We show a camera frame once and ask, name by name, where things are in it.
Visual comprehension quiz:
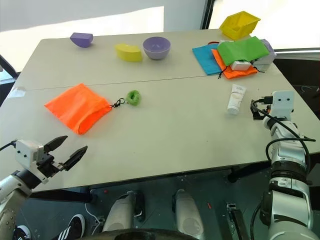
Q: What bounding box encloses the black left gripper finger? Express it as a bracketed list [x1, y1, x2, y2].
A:
[59, 145, 89, 172]
[44, 135, 69, 153]

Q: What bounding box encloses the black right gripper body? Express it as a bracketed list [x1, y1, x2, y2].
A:
[251, 103, 273, 122]

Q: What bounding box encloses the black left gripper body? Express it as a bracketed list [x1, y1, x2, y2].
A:
[36, 150, 64, 179]

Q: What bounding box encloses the white cosmetic tube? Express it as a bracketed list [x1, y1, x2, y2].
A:
[226, 83, 247, 116]

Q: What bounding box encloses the small white carton box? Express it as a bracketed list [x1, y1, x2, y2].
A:
[230, 60, 252, 72]

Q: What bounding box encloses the white box with purple top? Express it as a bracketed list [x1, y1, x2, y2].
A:
[250, 38, 277, 72]

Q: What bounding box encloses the clear tape piece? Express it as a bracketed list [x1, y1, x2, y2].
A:
[11, 85, 28, 98]

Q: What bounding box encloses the black white striped sneaker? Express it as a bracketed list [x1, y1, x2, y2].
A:
[12, 224, 32, 240]
[56, 213, 86, 240]

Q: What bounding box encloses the grey robot leg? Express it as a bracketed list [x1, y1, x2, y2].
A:
[101, 190, 138, 234]
[171, 189, 206, 240]

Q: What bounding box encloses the green fuzzy scrunchie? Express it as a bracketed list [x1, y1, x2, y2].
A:
[125, 90, 142, 108]

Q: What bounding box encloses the yellow plastic storage bin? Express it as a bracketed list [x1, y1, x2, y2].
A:
[219, 10, 262, 41]

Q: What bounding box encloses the purple curved block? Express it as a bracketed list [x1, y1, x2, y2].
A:
[69, 32, 94, 49]

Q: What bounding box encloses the yellow curved block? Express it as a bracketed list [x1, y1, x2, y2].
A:
[114, 43, 144, 63]

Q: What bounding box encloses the purple plastic bowl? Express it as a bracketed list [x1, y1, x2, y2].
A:
[142, 36, 172, 61]

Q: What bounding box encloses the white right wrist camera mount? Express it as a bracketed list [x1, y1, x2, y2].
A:
[270, 90, 296, 119]

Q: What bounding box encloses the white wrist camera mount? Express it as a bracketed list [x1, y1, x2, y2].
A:
[270, 90, 296, 119]
[14, 139, 50, 185]

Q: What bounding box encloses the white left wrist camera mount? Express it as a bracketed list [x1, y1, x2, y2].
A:
[14, 139, 50, 185]

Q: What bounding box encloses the black table frame bar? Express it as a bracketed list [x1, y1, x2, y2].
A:
[28, 187, 99, 204]
[226, 162, 274, 184]

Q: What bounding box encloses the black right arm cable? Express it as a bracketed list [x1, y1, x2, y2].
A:
[249, 95, 317, 177]

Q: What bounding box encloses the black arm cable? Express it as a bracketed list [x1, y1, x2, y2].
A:
[249, 95, 317, 177]
[0, 140, 18, 152]

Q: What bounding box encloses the orange drawstring bag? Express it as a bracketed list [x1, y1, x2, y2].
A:
[210, 48, 265, 81]
[44, 82, 126, 136]

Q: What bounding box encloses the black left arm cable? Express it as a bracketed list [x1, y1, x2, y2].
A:
[0, 140, 18, 152]

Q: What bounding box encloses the white floor cable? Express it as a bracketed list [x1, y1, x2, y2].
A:
[84, 201, 106, 227]

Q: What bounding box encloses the green cloth bag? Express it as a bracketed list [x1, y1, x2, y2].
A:
[216, 36, 270, 66]

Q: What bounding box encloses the blue cloth bag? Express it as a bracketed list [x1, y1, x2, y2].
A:
[191, 44, 226, 76]

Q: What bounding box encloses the black metal floor bracket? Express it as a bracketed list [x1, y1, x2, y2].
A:
[225, 202, 251, 240]

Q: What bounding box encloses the black window frame post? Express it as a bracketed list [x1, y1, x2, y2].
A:
[199, 0, 216, 31]

